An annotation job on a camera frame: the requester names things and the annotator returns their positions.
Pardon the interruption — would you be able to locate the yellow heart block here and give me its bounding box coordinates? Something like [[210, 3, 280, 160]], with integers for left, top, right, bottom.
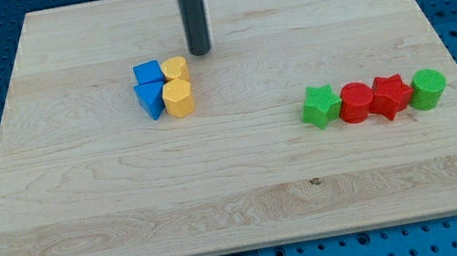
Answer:
[[161, 56, 191, 82]]

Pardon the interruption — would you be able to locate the red cylinder block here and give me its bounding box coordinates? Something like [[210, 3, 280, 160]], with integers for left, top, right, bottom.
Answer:
[[340, 82, 373, 124]]

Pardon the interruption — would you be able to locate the light wooden board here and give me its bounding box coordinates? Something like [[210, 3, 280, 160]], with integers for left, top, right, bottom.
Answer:
[[0, 0, 457, 256]]

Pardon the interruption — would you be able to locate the blue triangle block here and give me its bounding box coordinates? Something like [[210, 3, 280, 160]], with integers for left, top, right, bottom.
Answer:
[[133, 82, 165, 120]]

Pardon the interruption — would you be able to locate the blue cube block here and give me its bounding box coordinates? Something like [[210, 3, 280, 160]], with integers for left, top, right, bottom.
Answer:
[[132, 60, 164, 84]]

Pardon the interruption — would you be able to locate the green cylinder block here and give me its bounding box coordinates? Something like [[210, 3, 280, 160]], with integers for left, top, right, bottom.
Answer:
[[409, 69, 447, 111]]

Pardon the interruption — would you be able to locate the red star block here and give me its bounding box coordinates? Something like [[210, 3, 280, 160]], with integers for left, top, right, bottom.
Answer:
[[369, 73, 414, 120]]

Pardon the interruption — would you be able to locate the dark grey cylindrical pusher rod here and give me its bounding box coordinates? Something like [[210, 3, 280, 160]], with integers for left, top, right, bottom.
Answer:
[[177, 0, 211, 56]]

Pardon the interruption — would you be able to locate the yellow hexagon block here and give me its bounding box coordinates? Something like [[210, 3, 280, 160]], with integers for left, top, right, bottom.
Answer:
[[162, 78, 195, 117]]

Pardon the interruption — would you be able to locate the green star block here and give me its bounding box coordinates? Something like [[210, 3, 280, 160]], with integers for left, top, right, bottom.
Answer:
[[301, 84, 342, 130]]

